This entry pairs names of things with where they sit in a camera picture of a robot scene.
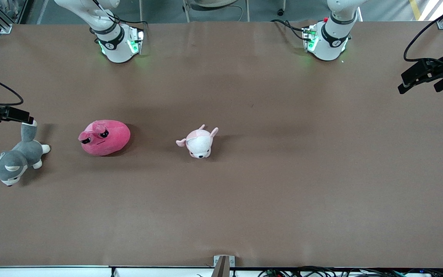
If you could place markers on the grey white plush husky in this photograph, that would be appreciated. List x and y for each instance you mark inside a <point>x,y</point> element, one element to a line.
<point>14,161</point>

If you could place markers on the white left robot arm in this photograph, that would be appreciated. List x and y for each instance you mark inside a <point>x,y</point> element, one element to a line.
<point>331,42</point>

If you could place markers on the pale pink white plush dog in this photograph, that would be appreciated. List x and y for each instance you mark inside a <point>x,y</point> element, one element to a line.
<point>198,143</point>

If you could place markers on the metal table edge bracket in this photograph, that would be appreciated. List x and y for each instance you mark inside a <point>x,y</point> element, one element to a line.
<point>223,265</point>

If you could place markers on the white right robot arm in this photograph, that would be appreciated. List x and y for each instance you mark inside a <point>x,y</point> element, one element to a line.
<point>115,46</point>

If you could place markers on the metal chair leg frame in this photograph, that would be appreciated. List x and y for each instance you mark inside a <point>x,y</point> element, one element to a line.
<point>215,4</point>

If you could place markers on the round pink plush toy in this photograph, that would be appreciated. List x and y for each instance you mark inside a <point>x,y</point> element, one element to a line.
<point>104,138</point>

